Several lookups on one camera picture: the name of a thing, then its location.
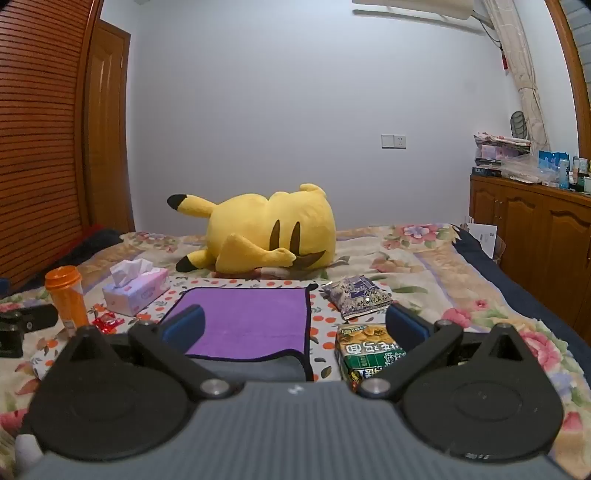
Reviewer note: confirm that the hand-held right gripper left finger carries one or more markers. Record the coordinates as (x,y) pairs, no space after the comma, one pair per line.
(185,323)

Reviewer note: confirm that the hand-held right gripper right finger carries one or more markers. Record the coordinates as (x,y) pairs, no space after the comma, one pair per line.
(406,325)

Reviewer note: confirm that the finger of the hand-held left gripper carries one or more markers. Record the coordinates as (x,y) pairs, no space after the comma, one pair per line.
(41,318)

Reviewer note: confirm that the purple towel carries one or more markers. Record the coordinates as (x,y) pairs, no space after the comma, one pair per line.
(251,321)

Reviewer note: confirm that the orange lidded bottle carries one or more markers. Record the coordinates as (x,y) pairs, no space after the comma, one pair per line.
(69,300)

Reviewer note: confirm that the green snack packet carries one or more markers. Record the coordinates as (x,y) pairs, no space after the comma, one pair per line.
(364,350)

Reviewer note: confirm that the purple snack packet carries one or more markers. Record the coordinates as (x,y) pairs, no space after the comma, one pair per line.
(358,295)

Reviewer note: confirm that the pink tissue box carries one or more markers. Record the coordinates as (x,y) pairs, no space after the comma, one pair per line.
(138,288)

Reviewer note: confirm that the red candy wrapper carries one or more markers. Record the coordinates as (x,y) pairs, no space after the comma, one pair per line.
(106,321)

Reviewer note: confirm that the dark cloth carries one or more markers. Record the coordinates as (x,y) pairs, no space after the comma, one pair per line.
(87,244)

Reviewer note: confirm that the white paper bag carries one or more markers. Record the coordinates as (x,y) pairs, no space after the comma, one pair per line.
(482,237)

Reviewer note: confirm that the dark blue blanket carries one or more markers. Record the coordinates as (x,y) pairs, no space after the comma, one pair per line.
(517,286)

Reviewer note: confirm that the yellow plush toy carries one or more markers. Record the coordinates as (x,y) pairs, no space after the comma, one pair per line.
(272,230)

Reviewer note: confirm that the wooden cabinet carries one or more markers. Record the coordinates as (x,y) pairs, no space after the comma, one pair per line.
(531,244)

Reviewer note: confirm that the wooden louvered wardrobe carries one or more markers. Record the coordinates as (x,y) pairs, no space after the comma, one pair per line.
(39,138)

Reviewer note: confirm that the stack of boxes and papers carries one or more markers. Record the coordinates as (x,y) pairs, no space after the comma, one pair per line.
(498,154)

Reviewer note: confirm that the wooden door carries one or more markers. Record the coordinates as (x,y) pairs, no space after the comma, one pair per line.
(108,134)

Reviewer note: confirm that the clear plastic bag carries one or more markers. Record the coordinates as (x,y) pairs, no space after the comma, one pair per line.
(526,170)

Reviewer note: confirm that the blue bottle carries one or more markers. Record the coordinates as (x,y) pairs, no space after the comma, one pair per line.
(563,176)

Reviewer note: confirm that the blue box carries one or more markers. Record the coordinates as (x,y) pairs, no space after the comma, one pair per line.
(551,162)

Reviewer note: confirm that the grey fly swatter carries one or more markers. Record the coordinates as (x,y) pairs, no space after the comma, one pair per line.
(519,125)

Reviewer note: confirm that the beige patterned curtain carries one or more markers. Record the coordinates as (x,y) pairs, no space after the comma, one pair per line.
(519,74)

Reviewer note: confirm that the red hanging ornament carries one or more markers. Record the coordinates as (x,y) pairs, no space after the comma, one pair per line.
(505,62)

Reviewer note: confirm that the white air conditioner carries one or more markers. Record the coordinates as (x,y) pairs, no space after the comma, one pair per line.
(415,11)

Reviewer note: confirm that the white wall switch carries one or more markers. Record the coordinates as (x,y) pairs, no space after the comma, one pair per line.
(394,141)

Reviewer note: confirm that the wooden window frame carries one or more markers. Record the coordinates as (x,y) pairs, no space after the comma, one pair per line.
(575,74)

